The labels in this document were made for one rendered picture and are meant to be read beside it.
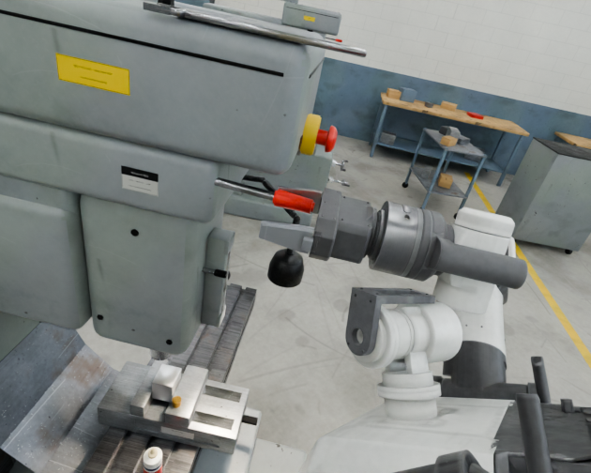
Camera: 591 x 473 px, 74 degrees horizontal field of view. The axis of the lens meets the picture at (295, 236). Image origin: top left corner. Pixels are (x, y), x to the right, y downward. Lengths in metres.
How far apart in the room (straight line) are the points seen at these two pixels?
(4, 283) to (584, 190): 4.98
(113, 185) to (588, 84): 7.74
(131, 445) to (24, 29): 0.91
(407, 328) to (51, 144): 0.51
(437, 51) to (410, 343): 6.90
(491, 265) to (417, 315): 0.10
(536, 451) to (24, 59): 0.62
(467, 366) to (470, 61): 6.85
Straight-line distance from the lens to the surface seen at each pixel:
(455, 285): 0.50
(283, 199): 0.52
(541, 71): 7.69
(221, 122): 0.50
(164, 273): 0.68
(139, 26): 0.52
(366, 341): 0.39
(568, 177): 4.99
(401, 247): 0.47
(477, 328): 0.69
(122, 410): 1.14
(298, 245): 0.45
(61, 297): 0.79
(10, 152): 0.69
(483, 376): 0.64
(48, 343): 1.26
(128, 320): 0.78
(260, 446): 1.40
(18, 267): 0.80
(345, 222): 0.45
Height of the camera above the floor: 1.93
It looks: 31 degrees down
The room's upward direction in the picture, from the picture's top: 12 degrees clockwise
